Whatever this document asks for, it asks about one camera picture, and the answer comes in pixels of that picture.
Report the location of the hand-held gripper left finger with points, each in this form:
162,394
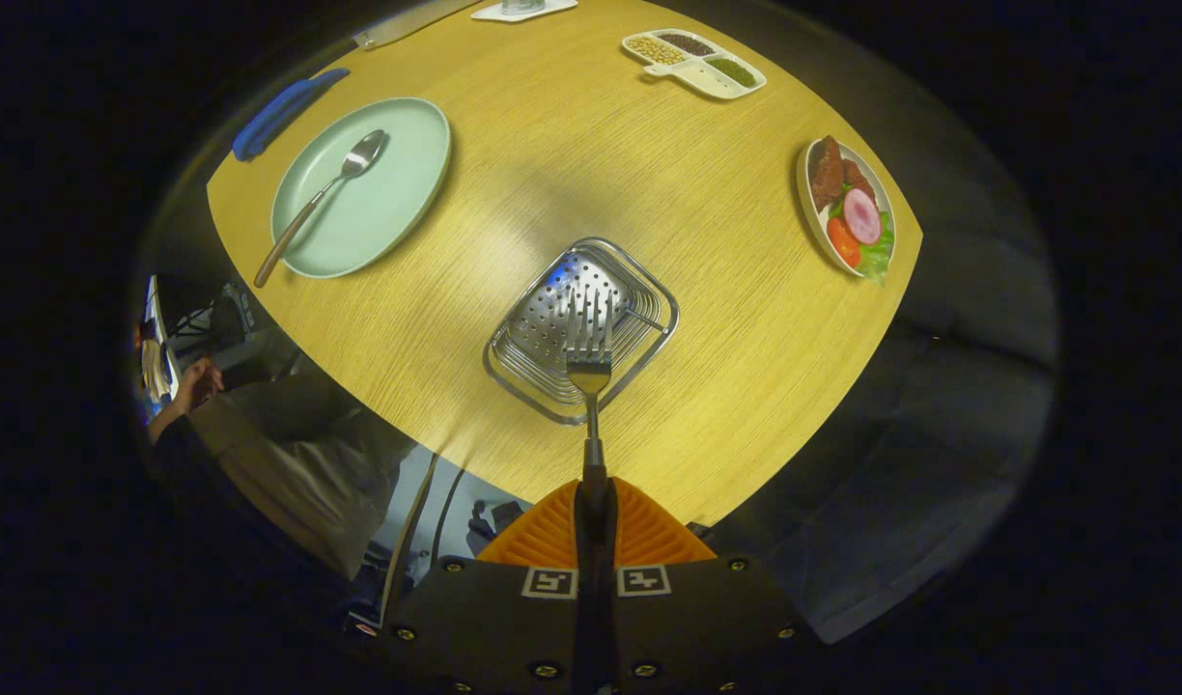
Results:
494,627

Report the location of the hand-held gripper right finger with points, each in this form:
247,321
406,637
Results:
697,627

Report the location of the person's beige trousers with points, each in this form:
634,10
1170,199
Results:
301,463

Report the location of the computer monitor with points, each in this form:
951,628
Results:
156,372

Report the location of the plate of meat and vegetables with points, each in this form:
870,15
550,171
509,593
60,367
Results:
857,217

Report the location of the pale green plate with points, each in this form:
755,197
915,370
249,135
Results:
379,203

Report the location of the blue cloth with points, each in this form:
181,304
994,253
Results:
282,116

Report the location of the white divided bean dish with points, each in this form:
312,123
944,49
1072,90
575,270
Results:
697,68

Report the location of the white toaster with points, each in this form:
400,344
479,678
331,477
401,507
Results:
408,24

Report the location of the white coaster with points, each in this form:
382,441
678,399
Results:
552,10

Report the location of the clear drinking glass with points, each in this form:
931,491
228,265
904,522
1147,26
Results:
523,6

